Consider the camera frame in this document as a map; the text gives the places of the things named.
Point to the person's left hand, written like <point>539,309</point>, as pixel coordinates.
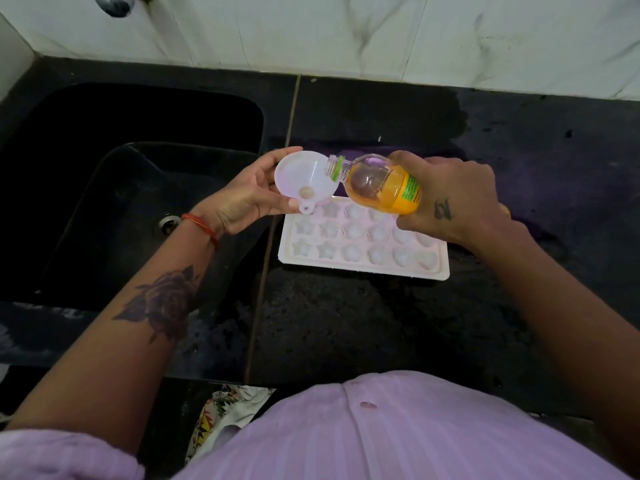
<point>245,199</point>

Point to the person's right hand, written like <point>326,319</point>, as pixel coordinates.
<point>460,199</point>

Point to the white plastic funnel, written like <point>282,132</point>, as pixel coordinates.
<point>300,169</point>

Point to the orange juice bottle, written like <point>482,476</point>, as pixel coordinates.
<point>380,187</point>

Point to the white ice tray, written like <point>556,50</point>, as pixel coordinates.
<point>360,264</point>

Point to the person's right forearm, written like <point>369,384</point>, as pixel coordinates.
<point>575,334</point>

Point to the person's left forearm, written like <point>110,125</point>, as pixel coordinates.
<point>110,354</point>

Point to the metal sink drain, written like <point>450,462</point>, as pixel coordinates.
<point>167,224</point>

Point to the black sink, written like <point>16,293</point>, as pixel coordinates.
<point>75,194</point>

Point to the floral patterned cloth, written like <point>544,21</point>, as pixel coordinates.
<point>220,414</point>

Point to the pale pink shirt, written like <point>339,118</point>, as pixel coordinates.
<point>400,434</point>

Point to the chrome wall tap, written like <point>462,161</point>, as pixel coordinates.
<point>115,3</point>

